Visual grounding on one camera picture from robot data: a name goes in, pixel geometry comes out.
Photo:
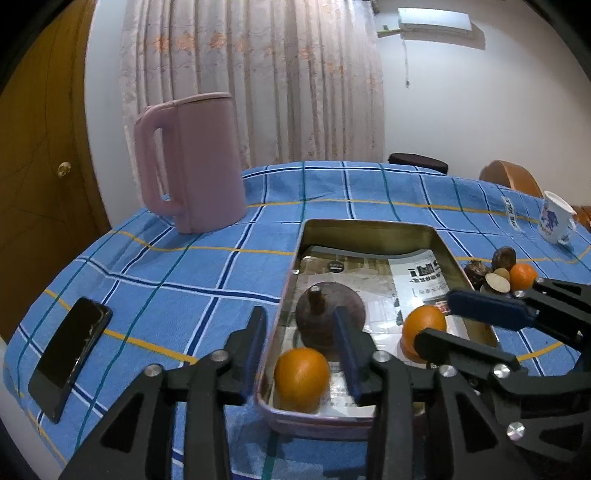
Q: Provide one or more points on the white mug blue print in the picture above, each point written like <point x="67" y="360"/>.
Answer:
<point x="556" y="219"/>

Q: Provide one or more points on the printed paper leaflet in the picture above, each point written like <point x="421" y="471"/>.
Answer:
<point x="415" y="277"/>

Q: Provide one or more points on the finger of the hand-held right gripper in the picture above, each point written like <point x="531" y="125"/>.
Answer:
<point x="489" y="308"/>
<point x="461" y="347"/>

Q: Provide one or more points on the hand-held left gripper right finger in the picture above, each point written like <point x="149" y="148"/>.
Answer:
<point x="345" y="355"/>

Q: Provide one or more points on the dark round stool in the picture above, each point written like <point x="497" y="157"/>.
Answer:
<point x="418" y="161"/>

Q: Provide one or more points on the blue plaid tablecloth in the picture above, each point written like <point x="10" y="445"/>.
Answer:
<point x="184" y="277"/>

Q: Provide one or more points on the wooden door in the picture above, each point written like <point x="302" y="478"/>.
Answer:
<point x="41" y="161"/>

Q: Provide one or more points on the dark purple mangosteen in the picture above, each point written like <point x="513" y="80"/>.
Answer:
<point x="323" y="314"/>

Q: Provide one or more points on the metal tin tray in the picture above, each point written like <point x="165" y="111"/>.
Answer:
<point x="369" y="240"/>

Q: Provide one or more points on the white air conditioner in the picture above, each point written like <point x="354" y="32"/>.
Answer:
<point x="434" y="21"/>

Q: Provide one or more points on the wooden chair back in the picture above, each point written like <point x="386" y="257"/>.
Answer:
<point x="510" y="177"/>

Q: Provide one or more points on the cut brown fruit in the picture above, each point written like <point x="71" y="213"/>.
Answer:
<point x="496" y="282"/>

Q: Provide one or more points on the brass door knob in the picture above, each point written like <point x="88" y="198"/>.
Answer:
<point x="63" y="169"/>

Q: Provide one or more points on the orange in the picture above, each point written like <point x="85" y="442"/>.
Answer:
<point x="422" y="328"/>
<point x="302" y="379"/>
<point x="524" y="277"/>

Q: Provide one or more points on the black smartphone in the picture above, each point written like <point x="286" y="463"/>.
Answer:
<point x="69" y="355"/>

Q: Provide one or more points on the pink kettle jug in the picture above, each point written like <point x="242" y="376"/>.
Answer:
<point x="198" y="161"/>

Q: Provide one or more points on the floral beige curtain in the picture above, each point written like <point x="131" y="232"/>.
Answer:
<point x="258" y="78"/>

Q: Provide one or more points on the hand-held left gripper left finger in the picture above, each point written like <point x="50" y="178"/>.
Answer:
<point x="253" y="355"/>

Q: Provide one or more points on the brown round fruit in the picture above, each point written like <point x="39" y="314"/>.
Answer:
<point x="503" y="258"/>

